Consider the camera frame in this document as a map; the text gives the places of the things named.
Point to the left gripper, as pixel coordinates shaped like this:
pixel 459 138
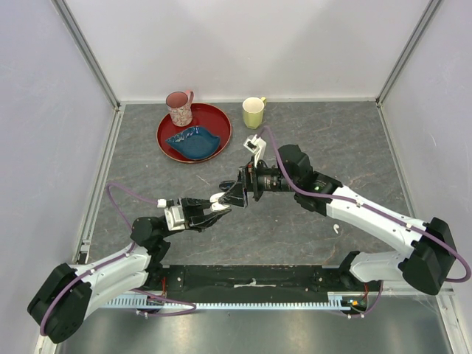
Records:
pixel 194 207

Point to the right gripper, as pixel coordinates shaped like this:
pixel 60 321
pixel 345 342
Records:
pixel 250 179

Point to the red round tray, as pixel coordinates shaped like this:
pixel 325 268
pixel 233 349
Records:
pixel 209 116

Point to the blue leaf-shaped dish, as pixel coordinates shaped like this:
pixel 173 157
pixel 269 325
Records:
pixel 194 143

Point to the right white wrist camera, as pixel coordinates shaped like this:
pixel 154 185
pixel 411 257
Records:
pixel 257 146

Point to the white earbud charging case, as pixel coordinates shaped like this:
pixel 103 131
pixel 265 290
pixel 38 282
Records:
pixel 216 205

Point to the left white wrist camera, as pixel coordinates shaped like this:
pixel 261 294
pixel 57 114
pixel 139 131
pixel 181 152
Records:
pixel 173 214

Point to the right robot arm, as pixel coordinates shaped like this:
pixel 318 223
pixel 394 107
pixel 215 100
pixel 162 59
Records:
pixel 421 251

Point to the pink floral mug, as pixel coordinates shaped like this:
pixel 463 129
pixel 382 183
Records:
pixel 179 106

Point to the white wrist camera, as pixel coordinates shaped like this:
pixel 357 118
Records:
pixel 173 214
pixel 257 146

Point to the light blue cable duct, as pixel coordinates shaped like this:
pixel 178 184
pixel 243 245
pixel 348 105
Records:
pixel 135 301

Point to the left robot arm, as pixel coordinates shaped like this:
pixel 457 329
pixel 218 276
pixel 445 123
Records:
pixel 71 293

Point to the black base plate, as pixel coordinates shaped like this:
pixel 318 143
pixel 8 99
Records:
pixel 227 284

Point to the yellow-green mug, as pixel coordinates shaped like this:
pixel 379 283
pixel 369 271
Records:
pixel 253 111

